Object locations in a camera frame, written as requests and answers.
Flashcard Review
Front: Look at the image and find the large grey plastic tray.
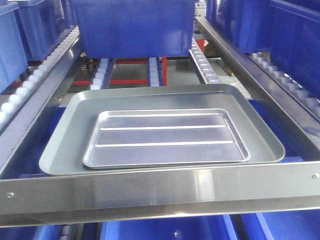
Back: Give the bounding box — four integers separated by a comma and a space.
39, 84, 285, 176

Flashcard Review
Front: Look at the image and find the red metal cart frame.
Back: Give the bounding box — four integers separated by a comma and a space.
9, 56, 168, 87

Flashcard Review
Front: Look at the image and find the steel left divider rail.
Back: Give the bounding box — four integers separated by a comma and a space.
0, 31, 84, 179

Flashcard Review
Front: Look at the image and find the large blue bin on shelf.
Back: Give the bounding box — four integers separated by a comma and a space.
71, 0, 196, 58

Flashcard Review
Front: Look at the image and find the centre white roller track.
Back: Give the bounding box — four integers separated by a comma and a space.
147, 57, 165, 87

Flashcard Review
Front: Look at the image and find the right white roller track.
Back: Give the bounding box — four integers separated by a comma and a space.
189, 38, 221, 85

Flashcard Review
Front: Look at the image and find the silver ribbed metal tray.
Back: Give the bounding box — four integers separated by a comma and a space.
82, 108, 251, 170

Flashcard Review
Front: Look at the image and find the white roller track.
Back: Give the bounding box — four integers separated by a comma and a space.
147, 57, 165, 87
189, 38, 221, 85
89, 58, 116, 90

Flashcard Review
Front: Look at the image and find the steel front shelf rail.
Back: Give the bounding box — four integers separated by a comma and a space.
0, 161, 320, 227

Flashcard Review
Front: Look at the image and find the far left roller track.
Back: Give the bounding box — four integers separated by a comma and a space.
0, 26, 80, 127

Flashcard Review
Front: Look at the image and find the steel divider rail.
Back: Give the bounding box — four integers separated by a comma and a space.
195, 17, 320, 161
0, 31, 84, 179

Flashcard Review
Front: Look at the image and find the steel right divider rail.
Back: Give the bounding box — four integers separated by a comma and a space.
195, 17, 320, 161

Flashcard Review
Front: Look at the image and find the left white roller track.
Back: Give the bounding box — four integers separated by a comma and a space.
89, 58, 116, 90

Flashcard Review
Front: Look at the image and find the far right roller track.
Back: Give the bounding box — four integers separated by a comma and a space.
248, 52, 320, 119

